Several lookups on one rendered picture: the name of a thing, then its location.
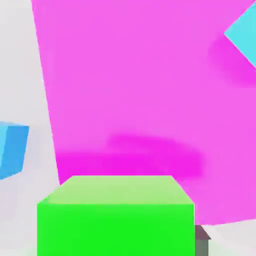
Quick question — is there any large magenta box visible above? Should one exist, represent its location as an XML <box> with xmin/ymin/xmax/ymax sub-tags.
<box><xmin>30</xmin><ymin>0</ymin><xmax>256</xmax><ymax>226</ymax></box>

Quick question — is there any small blue cube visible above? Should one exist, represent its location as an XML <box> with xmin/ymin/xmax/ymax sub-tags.
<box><xmin>0</xmin><ymin>121</ymin><xmax>30</xmax><ymax>180</ymax></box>

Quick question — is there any small cyan cube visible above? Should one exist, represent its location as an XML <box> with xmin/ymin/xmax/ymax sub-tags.
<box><xmin>223</xmin><ymin>2</ymin><xmax>256</xmax><ymax>69</ymax></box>

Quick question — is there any small green cube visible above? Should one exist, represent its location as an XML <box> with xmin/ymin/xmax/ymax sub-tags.
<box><xmin>36</xmin><ymin>175</ymin><xmax>196</xmax><ymax>256</ymax></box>

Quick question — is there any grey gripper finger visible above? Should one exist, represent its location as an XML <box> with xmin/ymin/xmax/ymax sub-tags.
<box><xmin>194</xmin><ymin>224</ymin><xmax>233</xmax><ymax>256</ymax></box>

